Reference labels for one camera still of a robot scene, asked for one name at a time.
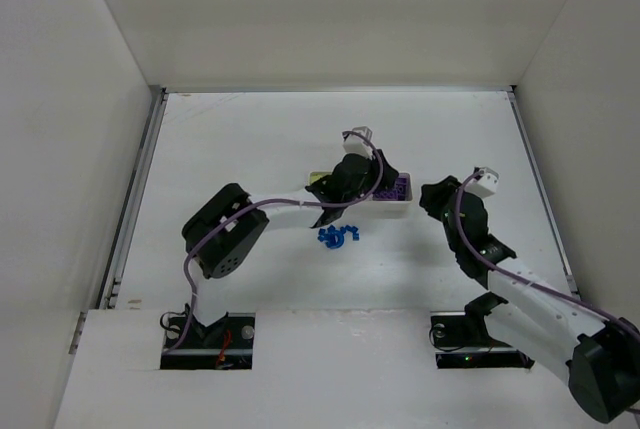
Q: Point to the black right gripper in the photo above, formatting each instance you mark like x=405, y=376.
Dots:
x=439, y=194

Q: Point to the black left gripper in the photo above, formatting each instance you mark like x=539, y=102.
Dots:
x=382, y=175

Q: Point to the purple sloped lego brick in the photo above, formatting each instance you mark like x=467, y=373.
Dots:
x=400, y=192

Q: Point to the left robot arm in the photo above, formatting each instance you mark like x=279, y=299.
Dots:
x=221, y=234

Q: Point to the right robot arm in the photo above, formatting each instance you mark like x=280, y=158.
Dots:
x=593, y=352

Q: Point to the white divided sorting tray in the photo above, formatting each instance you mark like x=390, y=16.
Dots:
x=383, y=203

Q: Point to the blue lego pile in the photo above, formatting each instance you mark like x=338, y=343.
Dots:
x=334, y=238

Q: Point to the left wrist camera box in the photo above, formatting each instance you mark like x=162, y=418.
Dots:
x=356, y=141

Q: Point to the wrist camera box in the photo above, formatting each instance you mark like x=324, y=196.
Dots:
x=356, y=141
x=485, y=183

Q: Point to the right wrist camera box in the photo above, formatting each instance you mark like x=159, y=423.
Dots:
x=485, y=183

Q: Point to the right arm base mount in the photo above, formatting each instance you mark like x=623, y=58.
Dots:
x=462, y=342

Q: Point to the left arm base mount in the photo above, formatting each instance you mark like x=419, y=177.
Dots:
x=225, y=345

